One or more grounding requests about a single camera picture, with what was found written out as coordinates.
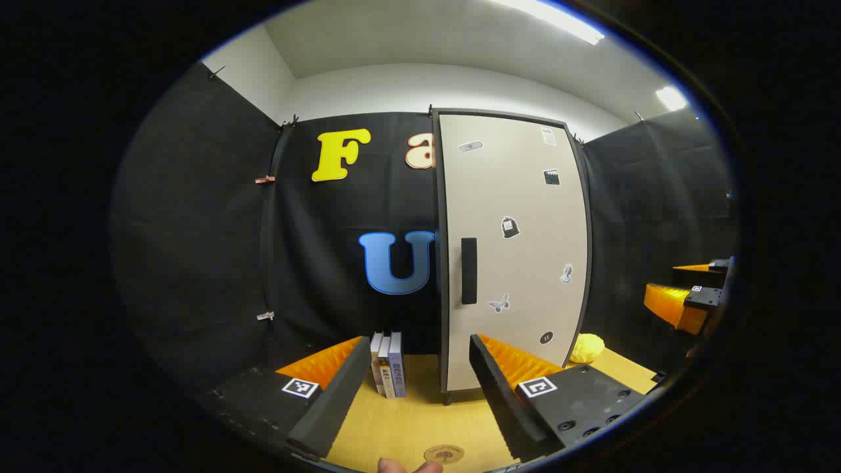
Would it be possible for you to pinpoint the blue spine book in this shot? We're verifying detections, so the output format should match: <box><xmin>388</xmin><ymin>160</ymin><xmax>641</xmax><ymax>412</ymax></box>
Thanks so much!
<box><xmin>388</xmin><ymin>331</ymin><xmax>407</xmax><ymax>399</ymax></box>

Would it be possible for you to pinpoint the yellow plush ball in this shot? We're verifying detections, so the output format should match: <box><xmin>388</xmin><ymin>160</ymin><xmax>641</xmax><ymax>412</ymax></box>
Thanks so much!
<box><xmin>569</xmin><ymin>333</ymin><xmax>606</xmax><ymax>364</ymax></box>

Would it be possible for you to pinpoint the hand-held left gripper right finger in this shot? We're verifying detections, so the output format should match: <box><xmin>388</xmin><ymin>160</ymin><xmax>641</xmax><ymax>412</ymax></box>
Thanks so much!
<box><xmin>468</xmin><ymin>333</ymin><xmax>658</xmax><ymax>462</ymax></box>

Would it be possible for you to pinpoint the black door handle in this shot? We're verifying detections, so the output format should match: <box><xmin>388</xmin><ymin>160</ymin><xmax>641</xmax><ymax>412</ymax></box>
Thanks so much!
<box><xmin>461</xmin><ymin>237</ymin><xmax>478</xmax><ymax>305</ymax></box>

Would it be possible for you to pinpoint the black backdrop cloth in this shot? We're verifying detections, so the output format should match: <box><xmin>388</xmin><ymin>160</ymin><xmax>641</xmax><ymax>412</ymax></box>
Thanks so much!
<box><xmin>108</xmin><ymin>62</ymin><xmax>738</xmax><ymax>395</ymax></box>

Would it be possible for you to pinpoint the grey spine book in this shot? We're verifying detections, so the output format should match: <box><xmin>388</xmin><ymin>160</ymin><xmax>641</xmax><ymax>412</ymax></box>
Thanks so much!
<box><xmin>377</xmin><ymin>335</ymin><xmax>396</xmax><ymax>399</ymax></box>

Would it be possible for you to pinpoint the white spine book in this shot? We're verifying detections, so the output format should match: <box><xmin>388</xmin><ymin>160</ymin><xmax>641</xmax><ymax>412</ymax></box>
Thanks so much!
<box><xmin>370</xmin><ymin>332</ymin><xmax>384</xmax><ymax>395</ymax></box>

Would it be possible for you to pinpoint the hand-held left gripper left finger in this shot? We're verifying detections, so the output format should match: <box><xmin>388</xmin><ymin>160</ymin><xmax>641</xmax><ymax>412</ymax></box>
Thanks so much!
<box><xmin>197</xmin><ymin>335</ymin><xmax>373</xmax><ymax>459</ymax></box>

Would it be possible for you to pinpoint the long ceiling light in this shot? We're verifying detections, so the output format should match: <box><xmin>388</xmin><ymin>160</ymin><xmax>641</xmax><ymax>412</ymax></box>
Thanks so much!
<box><xmin>486</xmin><ymin>0</ymin><xmax>606</xmax><ymax>46</ymax></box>

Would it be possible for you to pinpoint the round wooden coaster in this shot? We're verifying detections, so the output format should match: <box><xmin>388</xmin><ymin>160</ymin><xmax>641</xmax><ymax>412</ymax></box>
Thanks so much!
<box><xmin>423</xmin><ymin>445</ymin><xmax>466</xmax><ymax>464</ymax></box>

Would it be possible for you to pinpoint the dark grey cabinet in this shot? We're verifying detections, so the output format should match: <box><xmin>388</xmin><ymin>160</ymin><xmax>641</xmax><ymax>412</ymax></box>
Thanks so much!
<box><xmin>430</xmin><ymin>107</ymin><xmax>594</xmax><ymax>405</ymax></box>

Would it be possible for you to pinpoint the small ceiling light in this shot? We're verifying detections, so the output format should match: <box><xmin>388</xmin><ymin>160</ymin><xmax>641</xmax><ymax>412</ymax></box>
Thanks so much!
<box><xmin>655</xmin><ymin>85</ymin><xmax>689</xmax><ymax>112</ymax></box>

